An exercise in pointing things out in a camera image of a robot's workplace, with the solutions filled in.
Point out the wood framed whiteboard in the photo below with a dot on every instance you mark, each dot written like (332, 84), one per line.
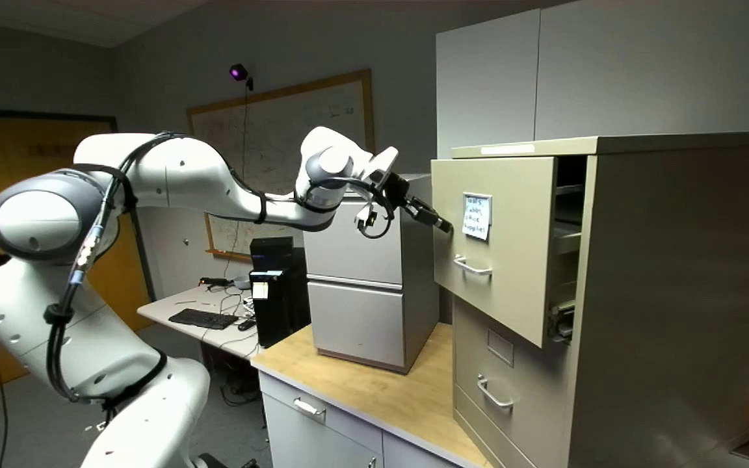
(279, 132)

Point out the black keyboard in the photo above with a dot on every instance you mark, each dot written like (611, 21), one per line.
(204, 318)

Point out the beige metal filing cabinet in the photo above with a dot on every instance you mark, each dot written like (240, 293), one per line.
(676, 302)

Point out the beige unlabelled filing drawer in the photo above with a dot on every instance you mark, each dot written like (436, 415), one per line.
(521, 381)

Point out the small black desk device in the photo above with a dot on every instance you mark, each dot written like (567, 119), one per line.
(218, 283)

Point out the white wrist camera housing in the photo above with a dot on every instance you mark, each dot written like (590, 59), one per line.
(380, 163)

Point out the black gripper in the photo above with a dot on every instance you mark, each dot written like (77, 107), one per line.
(395, 192)

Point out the black computer tower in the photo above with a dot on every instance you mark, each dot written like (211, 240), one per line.
(283, 296)

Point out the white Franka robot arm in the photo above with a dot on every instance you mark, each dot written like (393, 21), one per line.
(38, 216)

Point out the gray metal lateral cabinet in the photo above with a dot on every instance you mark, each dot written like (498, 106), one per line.
(358, 322)

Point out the tall white storage cabinet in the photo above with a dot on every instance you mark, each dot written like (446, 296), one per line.
(608, 79)

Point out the beige labelled filing drawer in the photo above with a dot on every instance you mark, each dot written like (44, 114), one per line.
(512, 296)

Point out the white office desk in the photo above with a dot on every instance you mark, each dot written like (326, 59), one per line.
(175, 302)

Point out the black computer mouse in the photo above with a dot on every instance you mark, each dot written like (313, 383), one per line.
(246, 324)

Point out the camera with purple light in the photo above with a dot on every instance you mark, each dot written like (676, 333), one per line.
(240, 73)

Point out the white base drawer cabinet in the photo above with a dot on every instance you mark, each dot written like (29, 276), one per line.
(305, 432)

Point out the white paper drawer label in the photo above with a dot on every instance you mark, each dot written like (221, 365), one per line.
(477, 216)

